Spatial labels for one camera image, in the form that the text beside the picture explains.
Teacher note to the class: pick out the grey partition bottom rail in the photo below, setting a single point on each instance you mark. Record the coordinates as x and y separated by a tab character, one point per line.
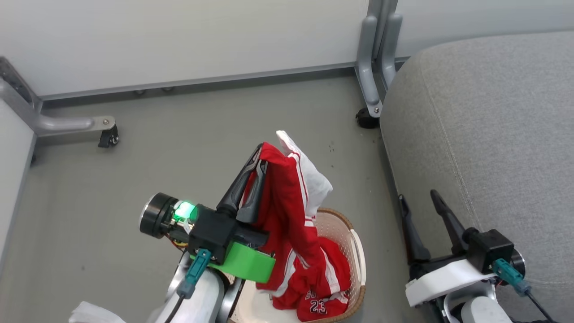
202	80

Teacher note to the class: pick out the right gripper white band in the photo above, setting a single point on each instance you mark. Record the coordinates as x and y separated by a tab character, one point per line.
441	280

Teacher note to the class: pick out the red white striped garment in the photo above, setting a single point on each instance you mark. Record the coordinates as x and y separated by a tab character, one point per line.
282	202

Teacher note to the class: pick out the small black caster wheel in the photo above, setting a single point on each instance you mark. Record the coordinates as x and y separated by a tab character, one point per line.
109	137

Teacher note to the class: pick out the round black caster wheel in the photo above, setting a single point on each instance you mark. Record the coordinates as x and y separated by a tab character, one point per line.
365	119

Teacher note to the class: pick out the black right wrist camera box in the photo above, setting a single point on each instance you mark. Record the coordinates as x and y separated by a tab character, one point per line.
491	249

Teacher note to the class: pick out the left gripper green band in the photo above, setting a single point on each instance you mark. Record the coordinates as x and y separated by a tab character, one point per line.
249	267

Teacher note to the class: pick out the white crumpled fabric piece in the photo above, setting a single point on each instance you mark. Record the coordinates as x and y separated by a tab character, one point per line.
92	314

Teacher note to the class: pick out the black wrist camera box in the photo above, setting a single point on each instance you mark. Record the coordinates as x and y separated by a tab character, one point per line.
491	249
213	231

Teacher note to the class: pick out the cream perforated laundry basket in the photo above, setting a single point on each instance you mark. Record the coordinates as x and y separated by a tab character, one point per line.
337	228

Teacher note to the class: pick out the grey fabric sofa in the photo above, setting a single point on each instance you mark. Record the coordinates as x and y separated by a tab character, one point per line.
489	134

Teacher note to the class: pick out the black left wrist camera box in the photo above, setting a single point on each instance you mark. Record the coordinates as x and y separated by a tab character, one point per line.
213	231

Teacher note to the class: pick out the grey double partition post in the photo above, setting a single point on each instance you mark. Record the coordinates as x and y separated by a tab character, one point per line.
370	58

